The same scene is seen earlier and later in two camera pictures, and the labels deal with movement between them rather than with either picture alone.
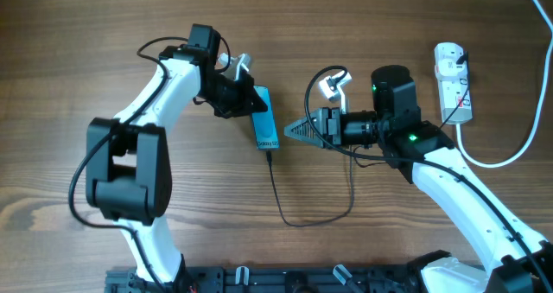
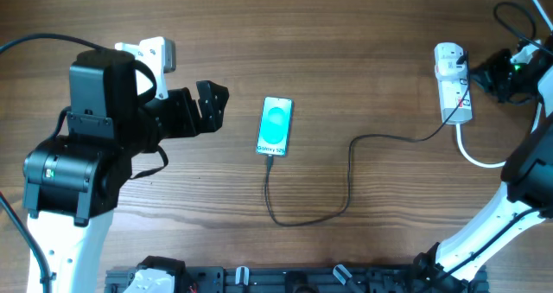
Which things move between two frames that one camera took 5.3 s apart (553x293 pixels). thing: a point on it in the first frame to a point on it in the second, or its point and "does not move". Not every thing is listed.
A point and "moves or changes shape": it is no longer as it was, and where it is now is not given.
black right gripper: (329, 123) to (485, 76)
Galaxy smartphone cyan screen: (264, 126) moves or changes shape
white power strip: (455, 99) does not move
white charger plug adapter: (448, 66) does not move
